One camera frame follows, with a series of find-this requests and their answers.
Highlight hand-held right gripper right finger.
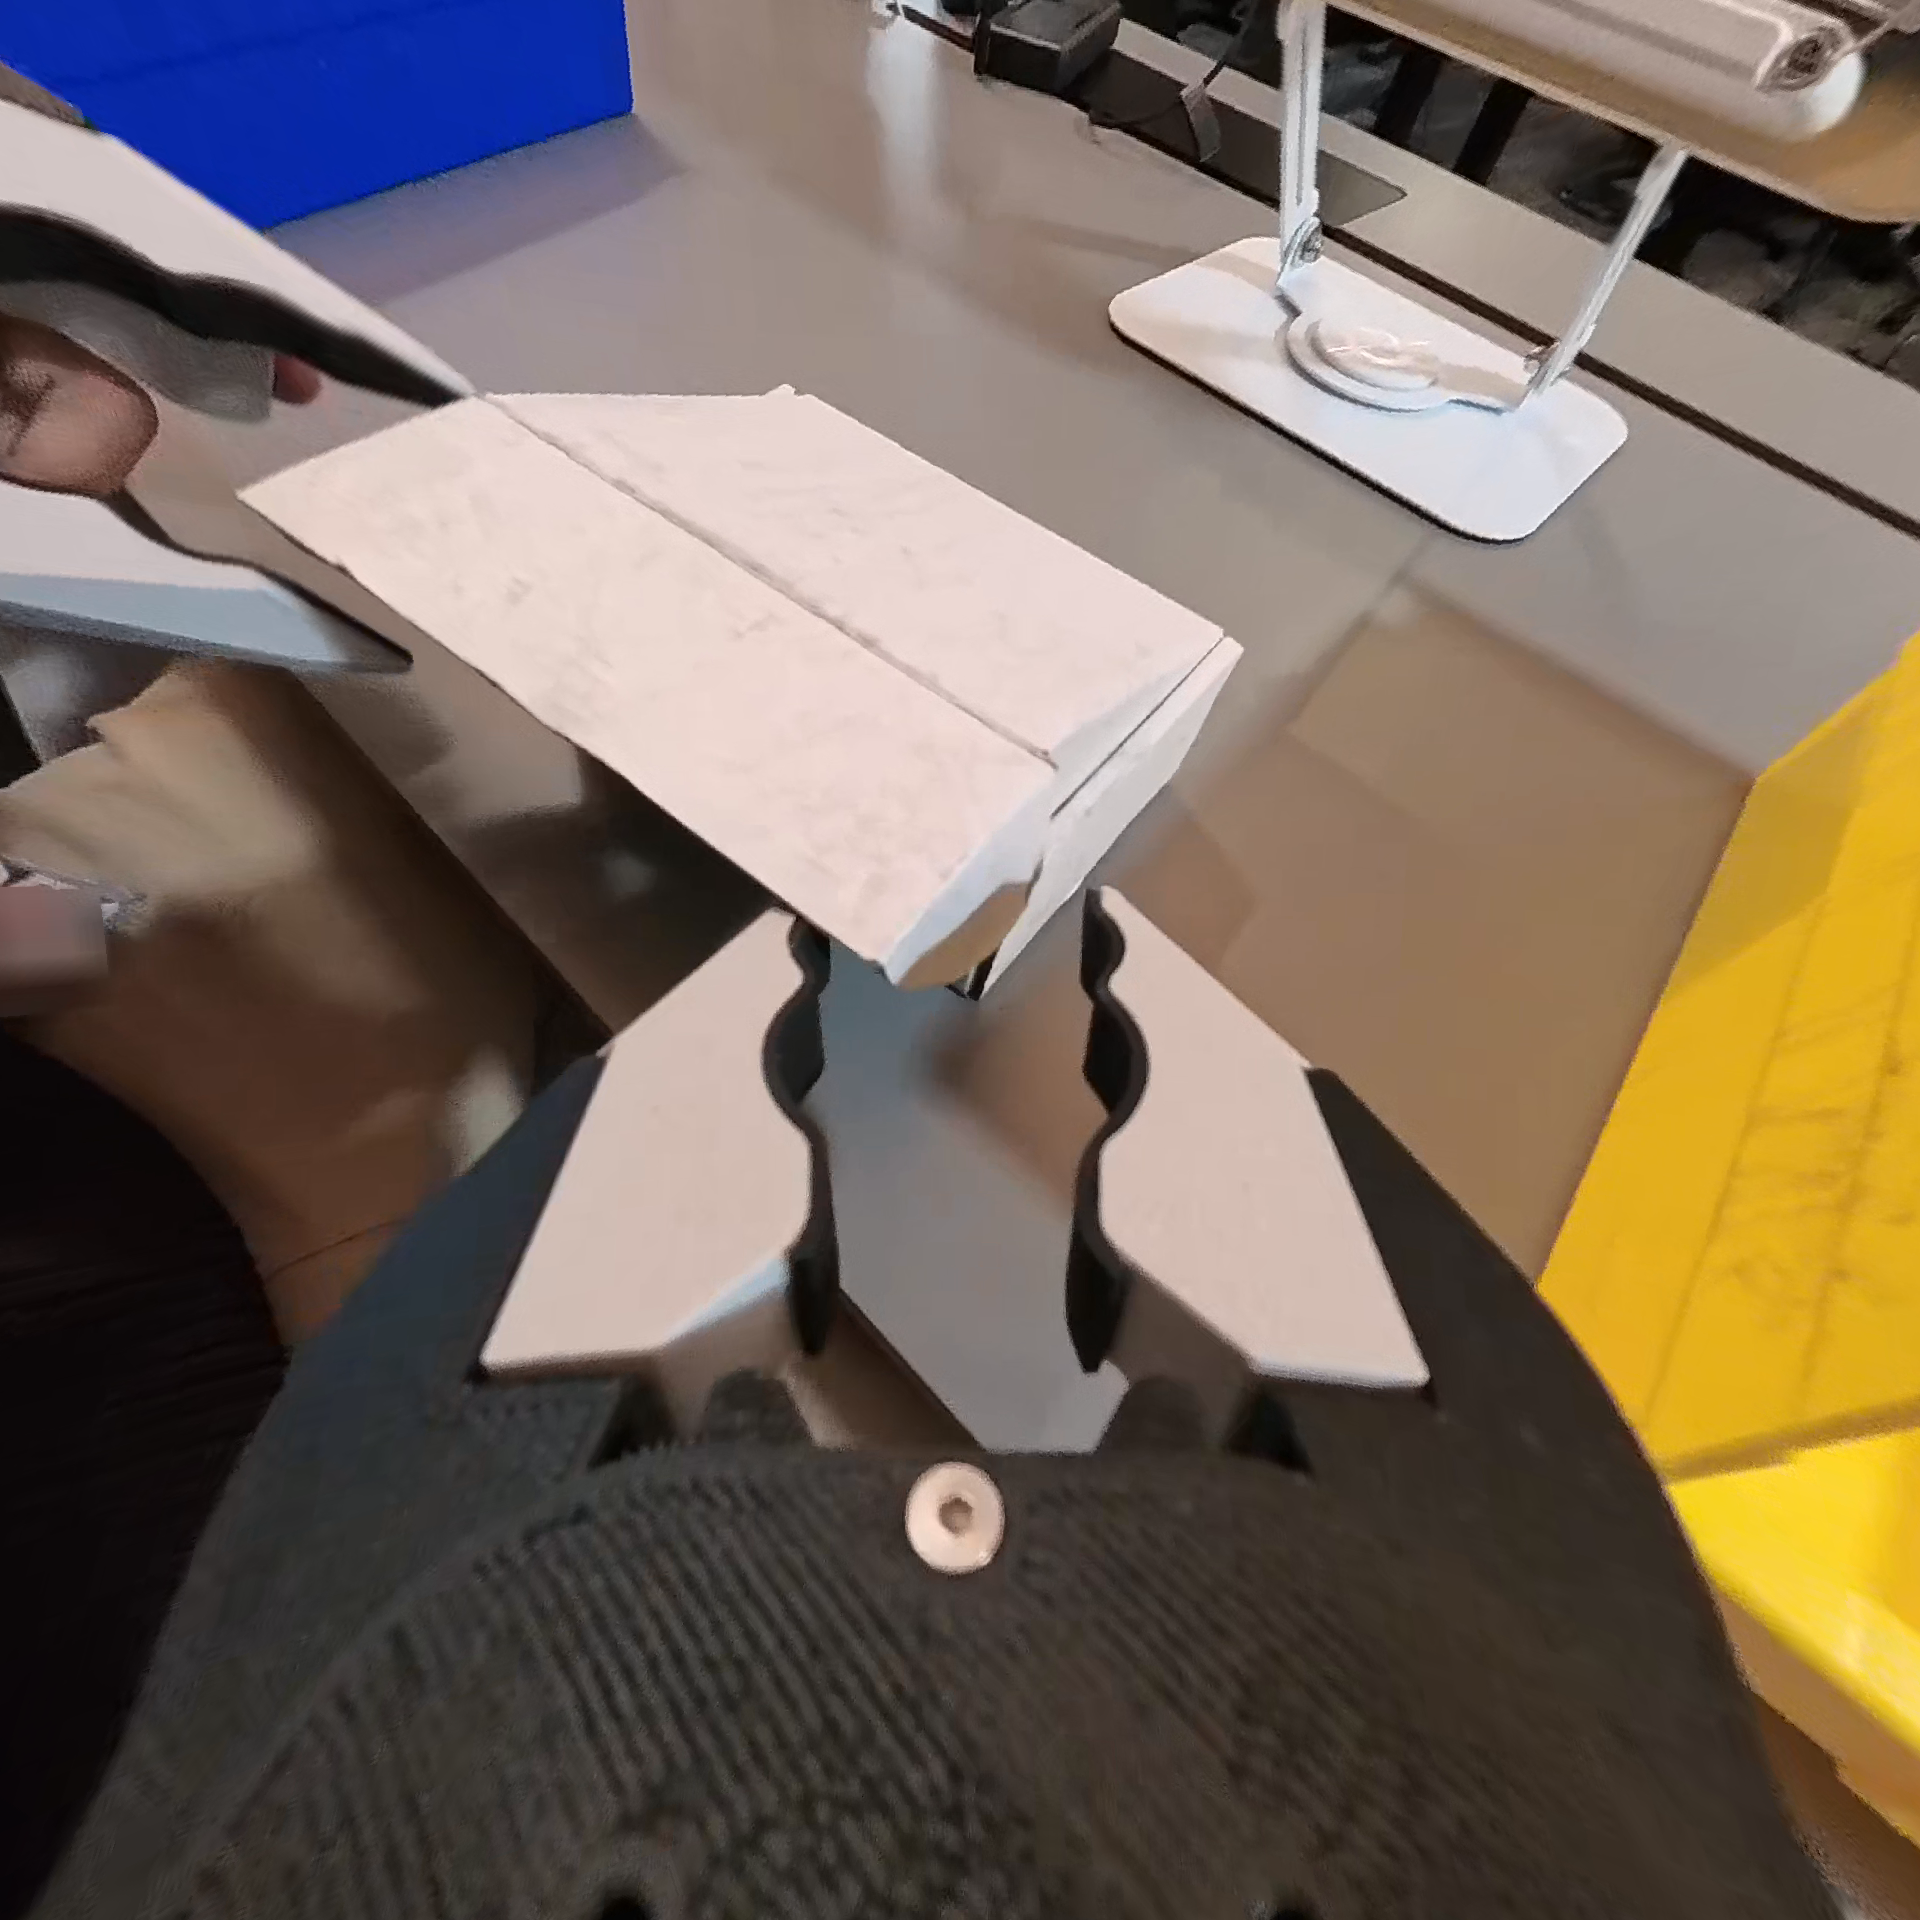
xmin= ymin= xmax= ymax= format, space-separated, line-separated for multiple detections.
xmin=1062 ymin=888 xmax=1431 ymax=1389

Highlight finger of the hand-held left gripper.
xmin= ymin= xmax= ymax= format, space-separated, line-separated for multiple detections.
xmin=0 ymin=93 xmax=479 ymax=429
xmin=0 ymin=487 xmax=415 ymax=677

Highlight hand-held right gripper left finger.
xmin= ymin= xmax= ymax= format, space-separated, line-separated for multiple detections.
xmin=479 ymin=907 xmax=839 ymax=1384

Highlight cardboard mailer box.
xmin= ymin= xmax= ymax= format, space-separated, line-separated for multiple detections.
xmin=241 ymin=383 xmax=1247 ymax=1000

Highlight person's left hand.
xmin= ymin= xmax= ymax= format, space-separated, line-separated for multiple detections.
xmin=0 ymin=321 xmax=164 ymax=500

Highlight blue plastic bin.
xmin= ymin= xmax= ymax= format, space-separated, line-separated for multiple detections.
xmin=0 ymin=0 xmax=635 ymax=232

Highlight person's beige trousers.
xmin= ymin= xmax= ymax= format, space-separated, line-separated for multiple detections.
xmin=0 ymin=661 xmax=607 ymax=1337

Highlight yellow plastic bin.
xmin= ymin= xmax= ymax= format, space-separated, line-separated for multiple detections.
xmin=1535 ymin=639 xmax=1920 ymax=1840

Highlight person's black sweater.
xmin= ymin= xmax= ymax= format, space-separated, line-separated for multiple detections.
xmin=0 ymin=1035 xmax=295 ymax=1920

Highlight white tablet stand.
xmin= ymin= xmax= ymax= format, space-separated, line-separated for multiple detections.
xmin=1110 ymin=0 xmax=1869 ymax=545

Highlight black power adapter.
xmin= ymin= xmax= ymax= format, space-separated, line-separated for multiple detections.
xmin=977 ymin=0 xmax=1125 ymax=84

